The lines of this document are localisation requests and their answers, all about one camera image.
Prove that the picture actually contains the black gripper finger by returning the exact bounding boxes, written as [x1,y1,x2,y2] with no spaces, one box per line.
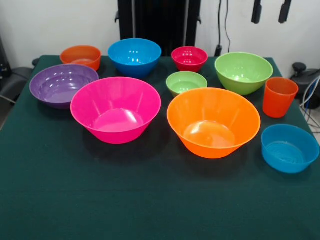
[251,0,263,25]
[278,0,293,25]

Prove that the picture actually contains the large orange bowl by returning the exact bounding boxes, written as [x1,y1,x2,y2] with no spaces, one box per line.
[166,87,262,160]

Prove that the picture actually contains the large green bowl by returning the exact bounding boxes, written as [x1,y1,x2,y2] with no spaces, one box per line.
[214,51,274,96]

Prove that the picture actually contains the small crimson bowl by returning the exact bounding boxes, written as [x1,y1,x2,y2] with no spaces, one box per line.
[171,46,209,73]

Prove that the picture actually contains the orange cup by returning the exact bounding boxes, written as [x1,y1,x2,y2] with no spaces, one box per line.
[262,76,300,119]

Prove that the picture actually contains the small green bowl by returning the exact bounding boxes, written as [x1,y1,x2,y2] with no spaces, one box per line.
[165,71,208,98]

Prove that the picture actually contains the large blue bowl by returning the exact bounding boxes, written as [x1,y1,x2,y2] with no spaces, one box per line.
[107,37,163,79]

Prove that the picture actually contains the small shallow blue bowl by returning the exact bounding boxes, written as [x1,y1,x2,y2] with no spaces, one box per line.
[261,124,320,174]

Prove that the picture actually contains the large pink bowl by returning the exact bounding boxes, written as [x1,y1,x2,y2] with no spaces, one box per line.
[70,76,162,145]

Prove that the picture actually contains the small orange bowl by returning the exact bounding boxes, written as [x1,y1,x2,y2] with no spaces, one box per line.
[59,45,102,72]

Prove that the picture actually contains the purple bowl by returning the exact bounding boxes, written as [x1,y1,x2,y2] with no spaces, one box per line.
[29,63,100,110]

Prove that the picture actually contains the dark green table cloth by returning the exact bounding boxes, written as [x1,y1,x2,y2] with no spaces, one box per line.
[0,54,320,240]

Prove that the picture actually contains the black device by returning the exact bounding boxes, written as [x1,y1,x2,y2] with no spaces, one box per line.
[0,37,12,83]

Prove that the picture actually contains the thin black cable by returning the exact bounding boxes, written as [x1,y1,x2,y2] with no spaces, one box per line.
[224,0,231,50]

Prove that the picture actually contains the thick black cable with plug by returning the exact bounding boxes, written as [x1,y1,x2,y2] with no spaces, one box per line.
[214,0,223,57]

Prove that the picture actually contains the tangle of floor cables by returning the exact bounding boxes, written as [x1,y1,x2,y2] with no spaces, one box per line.
[298,74,320,136]

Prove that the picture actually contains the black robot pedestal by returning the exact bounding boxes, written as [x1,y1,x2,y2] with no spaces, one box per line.
[114,0,202,57]

